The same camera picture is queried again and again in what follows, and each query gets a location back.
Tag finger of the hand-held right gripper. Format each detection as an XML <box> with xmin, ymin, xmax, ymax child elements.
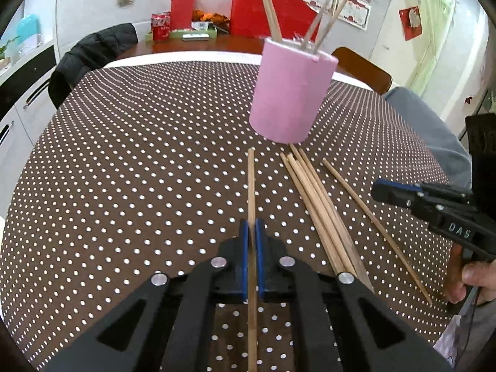
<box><xmin>371</xmin><ymin>187</ymin><xmax>432</xmax><ymax>218</ymax></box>
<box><xmin>373</xmin><ymin>179</ymin><xmax>422</xmax><ymax>195</ymax></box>

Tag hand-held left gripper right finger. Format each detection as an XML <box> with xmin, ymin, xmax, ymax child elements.
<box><xmin>254</xmin><ymin>219</ymin><xmax>454</xmax><ymax>372</ymax></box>

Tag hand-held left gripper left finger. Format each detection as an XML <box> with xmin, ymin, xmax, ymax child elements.
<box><xmin>44</xmin><ymin>219</ymin><xmax>252</xmax><ymax>372</ymax></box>

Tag thin bamboo chopstick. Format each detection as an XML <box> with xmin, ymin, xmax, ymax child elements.
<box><xmin>247</xmin><ymin>148</ymin><xmax>258</xmax><ymax>372</ymax></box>

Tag pile of wooden chopsticks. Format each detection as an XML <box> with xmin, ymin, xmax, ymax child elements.
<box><xmin>280</xmin><ymin>144</ymin><xmax>433</xmax><ymax>306</ymax></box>

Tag pink cup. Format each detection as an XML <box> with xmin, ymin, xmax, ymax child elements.
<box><xmin>248</xmin><ymin>38</ymin><xmax>339</xmax><ymax>144</ymax></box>

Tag bundle of wooden chopsticks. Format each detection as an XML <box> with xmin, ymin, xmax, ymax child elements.
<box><xmin>254</xmin><ymin>0</ymin><xmax>354</xmax><ymax>53</ymax></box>

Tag person's right hand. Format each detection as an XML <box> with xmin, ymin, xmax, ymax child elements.
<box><xmin>445</xmin><ymin>245</ymin><xmax>496</xmax><ymax>305</ymax></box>

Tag grey jacket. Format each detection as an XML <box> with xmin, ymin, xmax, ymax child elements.
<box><xmin>383</xmin><ymin>86</ymin><xmax>473</xmax><ymax>192</ymax></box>

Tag pink striped cloth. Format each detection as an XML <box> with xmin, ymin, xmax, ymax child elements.
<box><xmin>433</xmin><ymin>314</ymin><xmax>466</xmax><ymax>361</ymax></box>

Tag wooden chair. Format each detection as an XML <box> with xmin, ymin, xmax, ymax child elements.
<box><xmin>331</xmin><ymin>46</ymin><xmax>393</xmax><ymax>94</ymax></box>

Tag brown polka dot tablecloth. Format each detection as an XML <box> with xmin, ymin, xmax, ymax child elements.
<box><xmin>0</xmin><ymin>60</ymin><xmax>471</xmax><ymax>372</ymax></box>

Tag green curtain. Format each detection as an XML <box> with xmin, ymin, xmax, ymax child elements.
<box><xmin>403</xmin><ymin>0</ymin><xmax>455</xmax><ymax>99</ymax></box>

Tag red gift bag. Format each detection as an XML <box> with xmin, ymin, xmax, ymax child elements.
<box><xmin>230</xmin><ymin>0</ymin><xmax>319</xmax><ymax>42</ymax></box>

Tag green tissue box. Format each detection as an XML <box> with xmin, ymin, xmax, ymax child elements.
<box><xmin>168</xmin><ymin>27</ymin><xmax>218</xmax><ymax>42</ymax></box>

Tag orange snack packets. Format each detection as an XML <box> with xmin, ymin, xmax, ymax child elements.
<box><xmin>192</xmin><ymin>9</ymin><xmax>230</xmax><ymax>24</ymax></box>

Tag black jacket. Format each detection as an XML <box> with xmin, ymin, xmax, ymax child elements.
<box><xmin>48</xmin><ymin>23</ymin><xmax>139</xmax><ymax>109</ymax></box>

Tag red box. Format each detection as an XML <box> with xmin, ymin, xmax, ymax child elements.
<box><xmin>170</xmin><ymin>0</ymin><xmax>197</xmax><ymax>32</ymax></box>

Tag white and black cabinet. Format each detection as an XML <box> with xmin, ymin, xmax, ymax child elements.
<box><xmin>0</xmin><ymin>41</ymin><xmax>60</xmax><ymax>157</ymax></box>

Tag teal water dispenser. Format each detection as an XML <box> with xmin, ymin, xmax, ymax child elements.
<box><xmin>16</xmin><ymin>13</ymin><xmax>42</xmax><ymax>53</ymax></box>

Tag potted green plant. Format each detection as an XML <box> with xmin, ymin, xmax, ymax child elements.
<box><xmin>0</xmin><ymin>36</ymin><xmax>19</xmax><ymax>71</ymax></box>

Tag red heart wall decoration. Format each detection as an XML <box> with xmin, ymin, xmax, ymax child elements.
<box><xmin>399</xmin><ymin>5</ymin><xmax>424</xmax><ymax>42</ymax></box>

